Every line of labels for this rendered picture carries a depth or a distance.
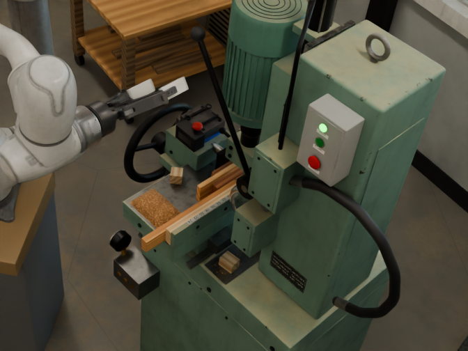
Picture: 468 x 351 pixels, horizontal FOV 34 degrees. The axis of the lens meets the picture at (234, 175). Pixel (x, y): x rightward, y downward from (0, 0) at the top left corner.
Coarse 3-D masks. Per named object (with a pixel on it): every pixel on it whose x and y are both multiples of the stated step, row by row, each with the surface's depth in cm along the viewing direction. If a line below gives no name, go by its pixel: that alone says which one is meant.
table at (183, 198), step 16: (160, 160) 226; (192, 176) 217; (208, 176) 217; (144, 192) 211; (160, 192) 211; (176, 192) 212; (192, 192) 213; (128, 208) 207; (176, 208) 208; (144, 224) 204; (224, 224) 211; (192, 240) 203; (176, 256) 202
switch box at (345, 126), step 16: (320, 112) 152; (336, 112) 152; (352, 112) 153; (304, 128) 157; (336, 128) 150; (352, 128) 150; (304, 144) 160; (336, 144) 152; (352, 144) 155; (304, 160) 162; (320, 160) 158; (336, 160) 155; (352, 160) 160; (320, 176) 161; (336, 176) 159
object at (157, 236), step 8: (216, 192) 208; (208, 200) 206; (192, 208) 203; (176, 216) 201; (184, 216) 201; (168, 224) 199; (152, 232) 196; (160, 232) 197; (144, 240) 194; (152, 240) 195; (160, 240) 198; (144, 248) 196; (152, 248) 197
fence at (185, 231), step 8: (216, 208) 202; (224, 208) 206; (208, 216) 202; (216, 216) 205; (184, 224) 197; (192, 224) 198; (200, 224) 201; (208, 224) 204; (176, 232) 195; (184, 232) 197; (192, 232) 200; (176, 240) 197; (184, 240) 200
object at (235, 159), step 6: (240, 132) 206; (228, 138) 204; (228, 144) 205; (240, 144) 203; (228, 150) 206; (234, 150) 204; (246, 150) 202; (252, 150) 202; (228, 156) 207; (234, 156) 206; (246, 156) 202; (252, 156) 200; (234, 162) 207; (240, 162) 205; (240, 168) 206
